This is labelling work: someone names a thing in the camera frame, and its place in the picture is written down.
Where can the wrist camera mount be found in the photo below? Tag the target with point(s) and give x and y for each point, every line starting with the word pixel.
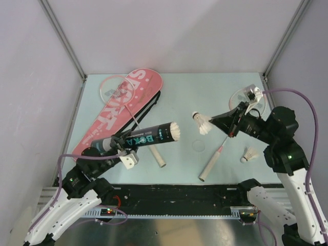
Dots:
pixel 254 94
pixel 128 158

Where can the pink badminton racket right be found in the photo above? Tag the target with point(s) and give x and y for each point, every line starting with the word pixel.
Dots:
pixel 237 97

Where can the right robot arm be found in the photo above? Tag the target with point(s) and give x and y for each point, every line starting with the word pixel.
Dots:
pixel 307 225

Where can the pink badminton racket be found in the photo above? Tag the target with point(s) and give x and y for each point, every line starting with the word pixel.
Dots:
pixel 237 97
pixel 126 104

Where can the clear round tube lid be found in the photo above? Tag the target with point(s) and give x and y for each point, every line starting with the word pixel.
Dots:
pixel 198 145

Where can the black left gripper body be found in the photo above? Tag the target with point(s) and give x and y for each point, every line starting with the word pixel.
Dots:
pixel 116 147

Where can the left aluminium frame post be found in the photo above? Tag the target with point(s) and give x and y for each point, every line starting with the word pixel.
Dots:
pixel 54 22

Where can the pink badminton racket left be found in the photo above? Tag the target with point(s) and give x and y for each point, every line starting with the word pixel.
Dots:
pixel 126 104

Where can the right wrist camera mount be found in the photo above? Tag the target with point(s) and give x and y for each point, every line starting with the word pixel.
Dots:
pixel 254 94

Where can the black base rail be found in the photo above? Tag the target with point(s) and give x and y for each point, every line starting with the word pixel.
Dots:
pixel 178 200

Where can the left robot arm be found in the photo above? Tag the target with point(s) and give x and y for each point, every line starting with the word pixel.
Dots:
pixel 81 189

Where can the black shuttlecock tube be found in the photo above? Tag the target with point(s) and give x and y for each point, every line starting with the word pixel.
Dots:
pixel 159 134

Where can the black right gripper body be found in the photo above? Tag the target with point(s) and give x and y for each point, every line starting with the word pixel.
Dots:
pixel 243 105

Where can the aluminium frame post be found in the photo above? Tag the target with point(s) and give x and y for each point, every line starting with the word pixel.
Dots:
pixel 287 36
pixel 54 22

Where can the right aluminium frame post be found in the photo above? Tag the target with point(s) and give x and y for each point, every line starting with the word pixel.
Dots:
pixel 287 36

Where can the pink racket cover bag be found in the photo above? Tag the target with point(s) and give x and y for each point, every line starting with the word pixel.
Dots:
pixel 85 129

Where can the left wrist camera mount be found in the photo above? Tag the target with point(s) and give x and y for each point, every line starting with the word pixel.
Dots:
pixel 128 158

